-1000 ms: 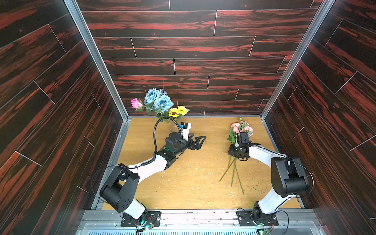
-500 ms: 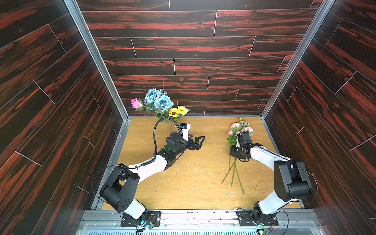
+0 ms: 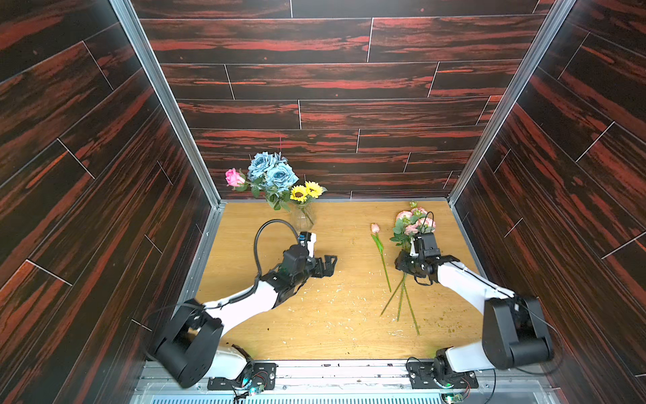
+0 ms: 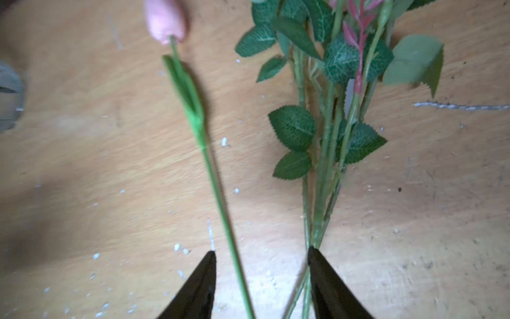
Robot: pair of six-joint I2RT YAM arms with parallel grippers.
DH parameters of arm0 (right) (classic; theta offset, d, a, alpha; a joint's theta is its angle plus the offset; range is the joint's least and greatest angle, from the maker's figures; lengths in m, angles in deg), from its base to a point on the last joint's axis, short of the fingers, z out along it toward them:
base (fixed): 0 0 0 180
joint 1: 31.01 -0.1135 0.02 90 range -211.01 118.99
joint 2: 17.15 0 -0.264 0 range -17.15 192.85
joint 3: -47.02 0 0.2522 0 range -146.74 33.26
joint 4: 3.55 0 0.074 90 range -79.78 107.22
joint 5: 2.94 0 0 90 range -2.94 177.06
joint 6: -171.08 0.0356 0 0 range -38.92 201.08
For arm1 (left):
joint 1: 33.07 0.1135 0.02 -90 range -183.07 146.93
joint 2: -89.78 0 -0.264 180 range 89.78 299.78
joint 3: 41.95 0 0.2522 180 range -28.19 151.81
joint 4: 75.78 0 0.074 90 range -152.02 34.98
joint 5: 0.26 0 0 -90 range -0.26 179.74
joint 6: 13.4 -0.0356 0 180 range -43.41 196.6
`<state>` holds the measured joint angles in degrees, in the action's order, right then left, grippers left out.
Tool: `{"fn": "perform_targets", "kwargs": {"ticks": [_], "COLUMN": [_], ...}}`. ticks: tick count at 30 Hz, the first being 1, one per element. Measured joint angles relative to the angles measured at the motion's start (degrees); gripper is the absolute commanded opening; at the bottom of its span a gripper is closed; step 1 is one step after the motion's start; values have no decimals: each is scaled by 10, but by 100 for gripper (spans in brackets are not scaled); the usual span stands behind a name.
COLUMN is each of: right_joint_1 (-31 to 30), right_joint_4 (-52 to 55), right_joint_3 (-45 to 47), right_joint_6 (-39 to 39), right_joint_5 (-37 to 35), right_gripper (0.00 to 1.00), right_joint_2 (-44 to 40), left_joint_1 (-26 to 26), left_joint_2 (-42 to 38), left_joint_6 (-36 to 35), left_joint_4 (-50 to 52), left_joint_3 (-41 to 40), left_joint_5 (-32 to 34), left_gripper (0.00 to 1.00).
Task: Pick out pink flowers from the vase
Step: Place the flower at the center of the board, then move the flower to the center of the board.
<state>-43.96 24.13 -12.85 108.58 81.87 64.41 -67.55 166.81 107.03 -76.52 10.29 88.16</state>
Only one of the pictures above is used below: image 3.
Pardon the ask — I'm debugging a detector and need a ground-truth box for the pink peony spray stem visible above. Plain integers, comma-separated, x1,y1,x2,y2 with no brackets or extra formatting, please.
384,203,436,321

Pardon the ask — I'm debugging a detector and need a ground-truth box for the pink tulip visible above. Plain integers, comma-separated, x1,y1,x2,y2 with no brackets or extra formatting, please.
370,223,392,291

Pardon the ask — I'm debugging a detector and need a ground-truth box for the pale pink peony stem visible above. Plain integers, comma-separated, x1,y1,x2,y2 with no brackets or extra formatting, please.
390,201,437,336

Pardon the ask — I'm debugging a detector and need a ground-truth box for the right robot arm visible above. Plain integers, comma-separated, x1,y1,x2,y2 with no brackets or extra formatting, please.
395,233,554,376

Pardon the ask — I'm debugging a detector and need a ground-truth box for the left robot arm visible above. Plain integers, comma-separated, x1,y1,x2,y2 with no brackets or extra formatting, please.
151,245,338,389

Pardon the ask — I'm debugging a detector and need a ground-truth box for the clear glass vase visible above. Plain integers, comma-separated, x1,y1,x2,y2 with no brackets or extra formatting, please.
292,205,316,232

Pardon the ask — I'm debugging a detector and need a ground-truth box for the yellow sunflower small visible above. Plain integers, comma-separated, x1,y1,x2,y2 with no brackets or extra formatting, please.
304,181,327,199

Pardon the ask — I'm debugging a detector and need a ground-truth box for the yellow sunflower large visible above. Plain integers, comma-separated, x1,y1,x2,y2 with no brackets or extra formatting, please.
290,185,310,204

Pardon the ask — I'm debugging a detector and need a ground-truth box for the magenta rose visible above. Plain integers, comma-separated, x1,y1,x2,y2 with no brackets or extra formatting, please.
225,168,247,192

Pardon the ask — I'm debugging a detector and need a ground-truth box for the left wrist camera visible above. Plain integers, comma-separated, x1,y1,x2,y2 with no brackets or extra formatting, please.
298,232,317,259

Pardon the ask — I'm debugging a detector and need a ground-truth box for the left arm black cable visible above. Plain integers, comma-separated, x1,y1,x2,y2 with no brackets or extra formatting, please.
251,219,301,279

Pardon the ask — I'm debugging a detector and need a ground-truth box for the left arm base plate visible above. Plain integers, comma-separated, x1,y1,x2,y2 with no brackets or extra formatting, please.
207,362,278,394

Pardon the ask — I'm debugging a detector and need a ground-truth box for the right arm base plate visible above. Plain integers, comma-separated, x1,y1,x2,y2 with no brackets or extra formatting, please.
405,357,479,390

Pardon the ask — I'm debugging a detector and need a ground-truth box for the metal front rail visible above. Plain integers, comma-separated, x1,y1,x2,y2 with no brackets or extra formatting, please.
131,359,563,403

